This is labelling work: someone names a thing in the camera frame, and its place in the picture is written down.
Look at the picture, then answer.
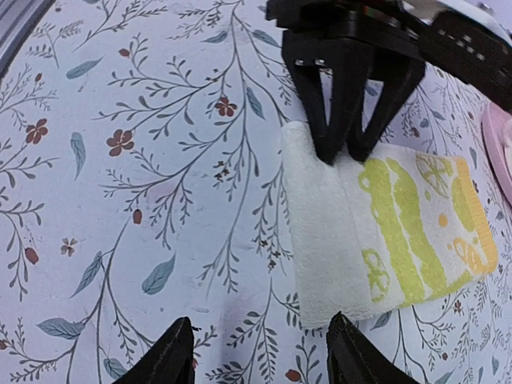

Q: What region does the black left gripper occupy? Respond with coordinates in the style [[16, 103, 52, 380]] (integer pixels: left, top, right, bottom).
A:
[[266, 1, 511, 165]]

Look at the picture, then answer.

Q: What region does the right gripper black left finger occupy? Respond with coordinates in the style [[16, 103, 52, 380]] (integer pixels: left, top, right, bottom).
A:
[[115, 317, 195, 384]]

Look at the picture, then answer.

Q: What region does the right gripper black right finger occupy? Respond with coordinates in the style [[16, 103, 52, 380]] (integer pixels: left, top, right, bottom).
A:
[[326, 312, 417, 384]]

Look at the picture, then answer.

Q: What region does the yellow patterned towel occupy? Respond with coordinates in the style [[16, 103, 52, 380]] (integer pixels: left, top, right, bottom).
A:
[[282, 122, 498, 328]]

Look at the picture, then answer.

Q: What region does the pink plate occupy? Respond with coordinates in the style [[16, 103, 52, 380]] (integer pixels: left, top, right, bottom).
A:
[[482, 102, 511, 200]]

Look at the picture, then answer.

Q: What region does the front aluminium rail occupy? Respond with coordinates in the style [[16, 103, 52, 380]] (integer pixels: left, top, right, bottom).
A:
[[0, 0, 54, 79]]

